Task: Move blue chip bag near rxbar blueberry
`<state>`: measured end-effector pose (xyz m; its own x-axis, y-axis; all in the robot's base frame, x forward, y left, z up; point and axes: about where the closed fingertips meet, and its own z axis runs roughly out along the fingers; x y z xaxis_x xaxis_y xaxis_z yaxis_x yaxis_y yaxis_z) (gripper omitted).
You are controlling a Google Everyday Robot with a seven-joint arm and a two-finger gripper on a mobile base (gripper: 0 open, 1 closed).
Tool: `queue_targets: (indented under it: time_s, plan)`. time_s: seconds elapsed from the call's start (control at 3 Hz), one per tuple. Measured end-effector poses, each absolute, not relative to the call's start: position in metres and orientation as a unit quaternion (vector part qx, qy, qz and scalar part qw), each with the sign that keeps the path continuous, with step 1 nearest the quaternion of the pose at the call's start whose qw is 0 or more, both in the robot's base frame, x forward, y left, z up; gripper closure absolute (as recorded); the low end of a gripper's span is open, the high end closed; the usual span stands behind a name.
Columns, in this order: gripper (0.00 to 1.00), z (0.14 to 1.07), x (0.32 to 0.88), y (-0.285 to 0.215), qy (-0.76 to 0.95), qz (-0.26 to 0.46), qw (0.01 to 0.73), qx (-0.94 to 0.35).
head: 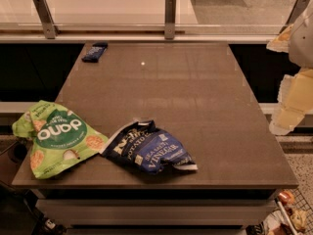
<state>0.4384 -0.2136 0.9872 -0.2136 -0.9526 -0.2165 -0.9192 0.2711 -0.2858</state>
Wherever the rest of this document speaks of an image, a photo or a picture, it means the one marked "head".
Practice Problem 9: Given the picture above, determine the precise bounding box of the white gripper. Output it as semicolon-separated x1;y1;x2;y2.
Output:
266;4;313;135

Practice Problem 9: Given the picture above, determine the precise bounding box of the blue potato chip bag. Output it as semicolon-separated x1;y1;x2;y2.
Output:
101;119;198;174

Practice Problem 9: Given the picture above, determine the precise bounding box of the dark blue rxbar wrapper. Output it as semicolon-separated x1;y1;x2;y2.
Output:
82;42;108;63

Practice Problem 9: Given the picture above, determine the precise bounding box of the green snack bag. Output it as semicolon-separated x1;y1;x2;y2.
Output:
12;101;109;179

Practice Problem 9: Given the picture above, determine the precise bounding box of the glass railing panel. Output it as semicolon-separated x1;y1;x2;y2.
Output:
0;0;313;37

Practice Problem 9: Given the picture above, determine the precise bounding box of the right metal railing bracket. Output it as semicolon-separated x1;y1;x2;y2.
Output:
280;0;310;32

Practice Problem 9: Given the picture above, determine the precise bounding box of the metal railing bracket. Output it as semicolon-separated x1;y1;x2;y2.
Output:
280;0;310;32
32;0;59;39
164;0;176;39

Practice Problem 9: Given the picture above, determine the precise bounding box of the middle metal railing bracket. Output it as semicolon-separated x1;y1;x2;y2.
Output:
164;0;176;39

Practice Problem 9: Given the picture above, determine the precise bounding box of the wire basket with snacks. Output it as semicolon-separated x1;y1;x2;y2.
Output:
261;189;313;235

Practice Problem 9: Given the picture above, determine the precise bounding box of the left metal railing bracket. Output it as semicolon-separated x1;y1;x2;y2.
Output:
32;0;59;39

